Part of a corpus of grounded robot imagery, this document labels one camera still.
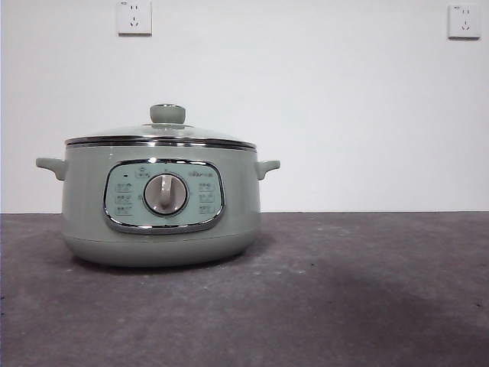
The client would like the glass lid with green knob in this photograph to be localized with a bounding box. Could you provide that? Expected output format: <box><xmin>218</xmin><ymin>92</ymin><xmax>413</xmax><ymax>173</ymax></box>
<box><xmin>64</xmin><ymin>102</ymin><xmax>257</xmax><ymax>150</ymax></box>

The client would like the pale green electric cooking pot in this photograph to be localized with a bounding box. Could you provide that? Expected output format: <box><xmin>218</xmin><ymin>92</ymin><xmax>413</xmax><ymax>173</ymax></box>
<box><xmin>35</xmin><ymin>143</ymin><xmax>281</xmax><ymax>268</ymax></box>

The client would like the white wall socket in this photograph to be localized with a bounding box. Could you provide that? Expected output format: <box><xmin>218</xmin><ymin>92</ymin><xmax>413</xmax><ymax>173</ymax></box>
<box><xmin>448</xmin><ymin>4</ymin><xmax>481</xmax><ymax>40</ymax></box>
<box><xmin>117</xmin><ymin>0</ymin><xmax>153</xmax><ymax>37</ymax></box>

